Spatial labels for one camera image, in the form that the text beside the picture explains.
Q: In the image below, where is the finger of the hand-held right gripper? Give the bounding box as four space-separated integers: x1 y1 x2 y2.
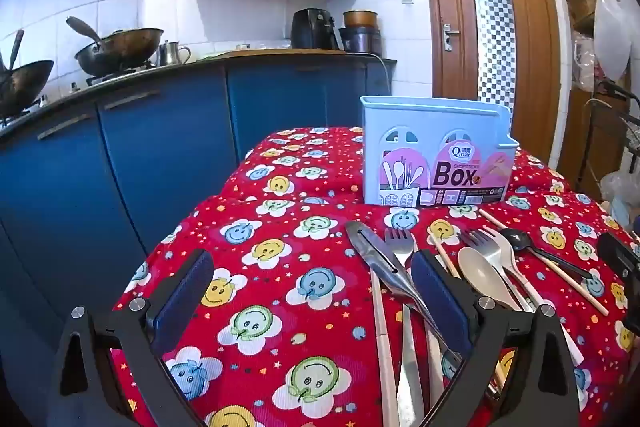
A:
597 232 640 338

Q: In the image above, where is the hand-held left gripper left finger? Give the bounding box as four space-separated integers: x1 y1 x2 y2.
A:
47 249 215 427

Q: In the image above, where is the black air fryer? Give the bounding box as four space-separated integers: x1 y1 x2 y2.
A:
291 8 345 52

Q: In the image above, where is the wooden door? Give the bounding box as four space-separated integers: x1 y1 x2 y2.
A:
414 0 563 170

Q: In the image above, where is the beige plastic fork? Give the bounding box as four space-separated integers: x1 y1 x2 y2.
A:
459 226 538 308

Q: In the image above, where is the red smiley-print tablecloth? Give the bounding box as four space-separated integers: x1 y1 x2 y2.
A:
112 126 640 427

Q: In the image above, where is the white plastic bag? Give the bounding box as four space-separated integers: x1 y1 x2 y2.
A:
592 0 633 80

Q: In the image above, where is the beige chopstick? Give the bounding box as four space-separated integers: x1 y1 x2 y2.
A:
477 208 610 317
424 317 447 410
429 232 462 279
369 267 400 427

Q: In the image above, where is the dark wok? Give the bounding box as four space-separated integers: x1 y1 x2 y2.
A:
66 16 165 78
0 29 55 118

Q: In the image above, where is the metal fork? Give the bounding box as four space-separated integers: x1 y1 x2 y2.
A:
384 227 426 427

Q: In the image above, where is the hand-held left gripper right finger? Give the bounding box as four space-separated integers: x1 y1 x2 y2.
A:
411 249 583 427

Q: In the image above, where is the beige plastic spoon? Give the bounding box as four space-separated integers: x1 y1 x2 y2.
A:
457 247 522 314

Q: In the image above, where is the black plastic spoon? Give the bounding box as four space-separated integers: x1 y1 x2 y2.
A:
499 227 593 281

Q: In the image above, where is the metal kettle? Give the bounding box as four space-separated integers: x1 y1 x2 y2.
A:
159 41 192 68

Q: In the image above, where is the light blue utensil box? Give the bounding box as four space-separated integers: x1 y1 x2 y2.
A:
360 95 521 208

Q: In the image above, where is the dark rice cooker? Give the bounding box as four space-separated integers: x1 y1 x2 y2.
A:
339 10 383 54

